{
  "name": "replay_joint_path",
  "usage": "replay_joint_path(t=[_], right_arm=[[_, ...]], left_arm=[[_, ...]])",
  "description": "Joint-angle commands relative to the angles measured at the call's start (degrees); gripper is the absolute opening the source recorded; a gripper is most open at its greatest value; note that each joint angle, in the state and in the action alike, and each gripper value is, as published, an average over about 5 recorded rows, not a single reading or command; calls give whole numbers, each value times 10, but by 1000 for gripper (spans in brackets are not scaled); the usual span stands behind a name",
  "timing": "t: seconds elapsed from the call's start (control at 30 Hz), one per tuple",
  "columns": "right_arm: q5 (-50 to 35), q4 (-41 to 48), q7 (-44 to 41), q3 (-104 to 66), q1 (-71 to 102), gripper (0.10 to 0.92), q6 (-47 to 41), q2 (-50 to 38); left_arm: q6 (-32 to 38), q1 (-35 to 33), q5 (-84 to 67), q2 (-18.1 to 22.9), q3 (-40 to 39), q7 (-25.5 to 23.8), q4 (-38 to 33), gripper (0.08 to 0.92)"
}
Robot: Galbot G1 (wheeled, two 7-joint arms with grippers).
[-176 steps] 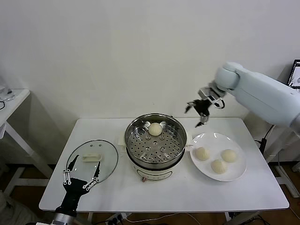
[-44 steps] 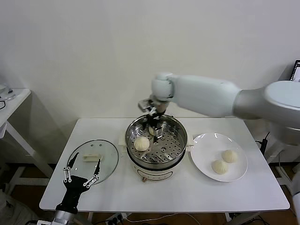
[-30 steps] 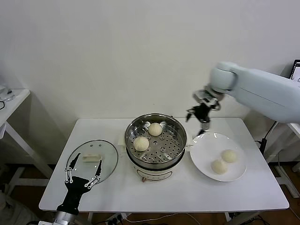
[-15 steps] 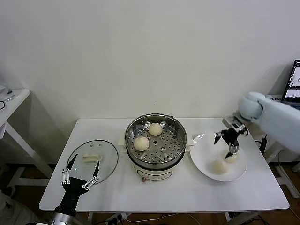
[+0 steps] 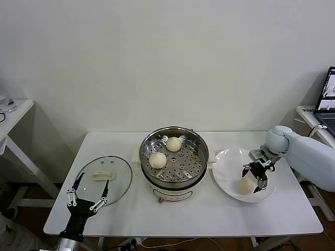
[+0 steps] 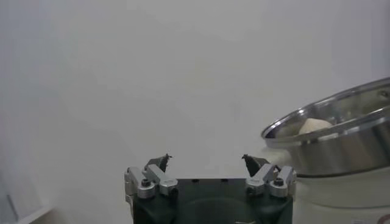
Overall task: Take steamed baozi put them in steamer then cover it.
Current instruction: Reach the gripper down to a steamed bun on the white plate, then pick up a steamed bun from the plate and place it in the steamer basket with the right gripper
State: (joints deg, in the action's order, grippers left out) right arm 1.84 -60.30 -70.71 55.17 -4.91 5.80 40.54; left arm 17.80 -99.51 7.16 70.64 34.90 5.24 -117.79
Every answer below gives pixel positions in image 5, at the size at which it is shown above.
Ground clear glass jar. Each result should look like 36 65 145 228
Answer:
0 86 18 113

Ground white steamed baozi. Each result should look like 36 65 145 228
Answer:
166 136 182 152
237 178 254 196
149 152 167 169

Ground grey fabric heap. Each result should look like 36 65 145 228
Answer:
0 214 58 251

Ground white round plate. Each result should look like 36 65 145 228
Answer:
211 147 277 204

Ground glass lid with cream handle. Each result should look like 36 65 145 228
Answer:
74 156 133 208

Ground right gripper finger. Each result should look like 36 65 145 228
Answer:
253 179 268 193
242 162 252 179

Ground cream electric cooker base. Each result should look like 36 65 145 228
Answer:
141 164 207 204

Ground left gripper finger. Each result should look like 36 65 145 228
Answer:
90 179 110 212
66 173 85 207

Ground white floor power strip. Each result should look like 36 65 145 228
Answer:
116 237 143 249

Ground dark open laptop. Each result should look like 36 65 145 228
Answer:
312 66 335 136

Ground stainless steel steamer basket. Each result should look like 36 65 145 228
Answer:
131 127 217 188

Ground white side table with laptop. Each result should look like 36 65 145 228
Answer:
295 104 335 223

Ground white laptop cable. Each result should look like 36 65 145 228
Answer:
307 124 327 138

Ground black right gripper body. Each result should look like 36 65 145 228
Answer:
250 156 275 181

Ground white side table with jar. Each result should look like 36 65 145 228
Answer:
0 98 61 218

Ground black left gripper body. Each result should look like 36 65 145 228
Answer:
59 198 97 237

